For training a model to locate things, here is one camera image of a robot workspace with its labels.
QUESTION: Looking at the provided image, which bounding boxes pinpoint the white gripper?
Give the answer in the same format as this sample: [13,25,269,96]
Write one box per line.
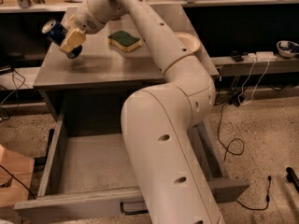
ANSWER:
[60,2,105,53]

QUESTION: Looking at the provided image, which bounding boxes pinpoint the blue pepsi can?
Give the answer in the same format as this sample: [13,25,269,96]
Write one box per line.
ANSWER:
[41,20,82,59]

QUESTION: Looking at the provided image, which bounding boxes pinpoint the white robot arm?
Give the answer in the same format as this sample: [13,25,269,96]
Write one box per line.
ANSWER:
[60,0,225,224]

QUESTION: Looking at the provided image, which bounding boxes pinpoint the open grey drawer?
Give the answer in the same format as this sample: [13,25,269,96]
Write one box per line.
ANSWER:
[13,87,250,224]

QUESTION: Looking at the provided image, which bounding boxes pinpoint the green yellow sponge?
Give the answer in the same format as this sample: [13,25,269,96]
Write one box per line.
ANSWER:
[108,31,142,52]

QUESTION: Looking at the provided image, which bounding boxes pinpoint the grey metal cabinet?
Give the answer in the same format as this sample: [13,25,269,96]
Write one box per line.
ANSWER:
[34,9,216,126]

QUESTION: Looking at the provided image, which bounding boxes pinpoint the cardboard box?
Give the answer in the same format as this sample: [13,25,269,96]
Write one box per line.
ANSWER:
[0,146,35,207]

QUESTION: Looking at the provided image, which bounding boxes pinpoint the black remote on shelf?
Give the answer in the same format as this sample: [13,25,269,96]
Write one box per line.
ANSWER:
[231,50,244,63]

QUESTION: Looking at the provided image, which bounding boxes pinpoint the white power strip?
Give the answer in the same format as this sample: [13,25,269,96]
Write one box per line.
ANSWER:
[248,51,277,62]

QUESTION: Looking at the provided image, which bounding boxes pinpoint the blue white patterned bowl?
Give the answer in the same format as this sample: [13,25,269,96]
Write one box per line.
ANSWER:
[277,40,299,58]

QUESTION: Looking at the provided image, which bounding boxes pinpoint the black cable on floor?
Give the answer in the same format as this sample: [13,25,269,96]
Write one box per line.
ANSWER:
[207,87,246,162]

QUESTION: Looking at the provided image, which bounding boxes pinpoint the black drawer handle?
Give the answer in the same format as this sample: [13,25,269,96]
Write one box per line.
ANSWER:
[120,201,148,216]

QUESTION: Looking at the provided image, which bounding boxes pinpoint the white cable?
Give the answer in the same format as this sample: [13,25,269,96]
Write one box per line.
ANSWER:
[237,59,271,107]

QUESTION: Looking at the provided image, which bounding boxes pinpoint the short black cable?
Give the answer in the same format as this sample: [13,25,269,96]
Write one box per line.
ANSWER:
[235,175,273,212]

